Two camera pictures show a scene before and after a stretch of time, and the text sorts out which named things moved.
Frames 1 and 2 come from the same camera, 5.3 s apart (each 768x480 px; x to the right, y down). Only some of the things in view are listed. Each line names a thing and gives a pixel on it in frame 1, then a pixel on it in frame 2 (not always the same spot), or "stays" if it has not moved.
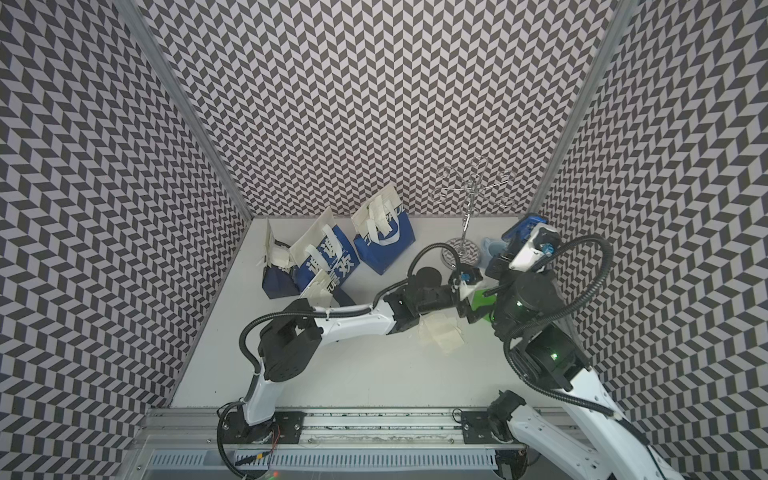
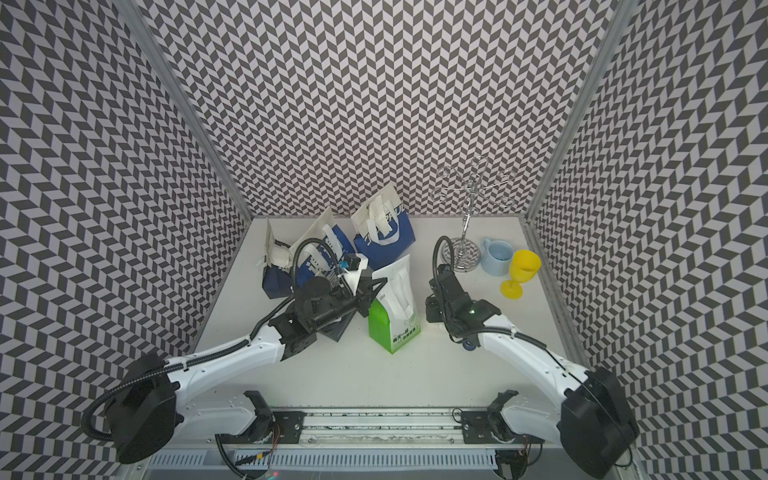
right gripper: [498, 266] -> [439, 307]
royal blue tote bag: [383, 230] stays
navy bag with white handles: [278, 277] stays
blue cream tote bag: [323, 249] stays
